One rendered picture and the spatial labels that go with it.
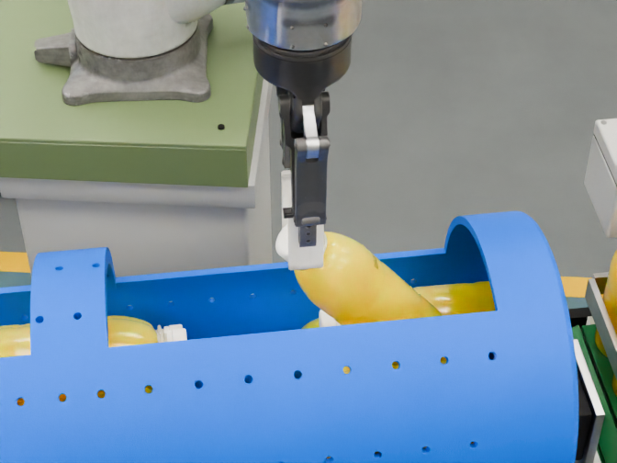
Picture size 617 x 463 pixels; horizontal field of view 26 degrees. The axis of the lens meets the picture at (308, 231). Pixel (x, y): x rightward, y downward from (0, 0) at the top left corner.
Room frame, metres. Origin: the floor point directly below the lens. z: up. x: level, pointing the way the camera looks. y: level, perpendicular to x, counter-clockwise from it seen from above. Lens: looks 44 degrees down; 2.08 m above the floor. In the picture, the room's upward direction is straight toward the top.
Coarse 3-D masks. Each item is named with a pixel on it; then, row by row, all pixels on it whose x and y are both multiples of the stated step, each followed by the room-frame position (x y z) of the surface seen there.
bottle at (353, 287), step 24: (336, 240) 0.84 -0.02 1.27; (336, 264) 0.82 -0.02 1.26; (360, 264) 0.83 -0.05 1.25; (384, 264) 0.86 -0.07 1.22; (312, 288) 0.81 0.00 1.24; (336, 288) 0.81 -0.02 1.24; (360, 288) 0.81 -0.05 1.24; (384, 288) 0.83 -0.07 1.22; (408, 288) 0.85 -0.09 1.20; (336, 312) 0.81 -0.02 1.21; (360, 312) 0.81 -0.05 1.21; (384, 312) 0.82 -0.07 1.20; (408, 312) 0.83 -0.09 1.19; (432, 312) 0.85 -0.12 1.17
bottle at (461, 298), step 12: (420, 288) 0.92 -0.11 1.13; (432, 288) 0.92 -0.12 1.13; (444, 288) 0.91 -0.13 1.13; (456, 288) 0.91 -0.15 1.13; (468, 288) 0.91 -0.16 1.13; (480, 288) 0.91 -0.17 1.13; (432, 300) 0.90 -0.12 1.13; (444, 300) 0.90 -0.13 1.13; (456, 300) 0.90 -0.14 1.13; (468, 300) 0.90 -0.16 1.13; (480, 300) 0.90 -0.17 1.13; (492, 300) 0.90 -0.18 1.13; (444, 312) 0.89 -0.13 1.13; (456, 312) 0.89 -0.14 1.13; (468, 312) 0.89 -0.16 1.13
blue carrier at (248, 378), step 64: (64, 256) 0.87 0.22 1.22; (384, 256) 0.98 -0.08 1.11; (448, 256) 0.99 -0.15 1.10; (512, 256) 0.85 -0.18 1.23; (0, 320) 0.93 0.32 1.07; (64, 320) 0.78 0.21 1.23; (192, 320) 0.95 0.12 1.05; (256, 320) 0.95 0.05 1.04; (448, 320) 0.79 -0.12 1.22; (512, 320) 0.79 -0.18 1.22; (0, 384) 0.72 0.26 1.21; (64, 384) 0.73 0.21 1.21; (128, 384) 0.73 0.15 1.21; (192, 384) 0.73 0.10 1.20; (256, 384) 0.73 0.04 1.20; (320, 384) 0.74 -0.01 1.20; (384, 384) 0.74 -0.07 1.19; (448, 384) 0.74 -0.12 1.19; (512, 384) 0.75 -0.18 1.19; (576, 384) 0.75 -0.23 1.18; (0, 448) 0.68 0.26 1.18; (64, 448) 0.69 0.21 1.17; (128, 448) 0.69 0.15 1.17; (192, 448) 0.70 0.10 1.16; (256, 448) 0.70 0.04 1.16; (320, 448) 0.70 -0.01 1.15; (384, 448) 0.71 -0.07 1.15; (448, 448) 0.71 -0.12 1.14; (512, 448) 0.72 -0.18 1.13; (576, 448) 0.73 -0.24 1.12
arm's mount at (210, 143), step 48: (0, 0) 1.53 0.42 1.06; (48, 0) 1.53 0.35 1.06; (0, 48) 1.41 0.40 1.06; (240, 48) 1.41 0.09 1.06; (0, 96) 1.31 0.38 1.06; (48, 96) 1.31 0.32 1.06; (240, 96) 1.31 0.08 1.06; (0, 144) 1.23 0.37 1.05; (48, 144) 1.22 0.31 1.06; (96, 144) 1.22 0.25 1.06; (144, 144) 1.22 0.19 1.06; (192, 144) 1.21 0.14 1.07; (240, 144) 1.21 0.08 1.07
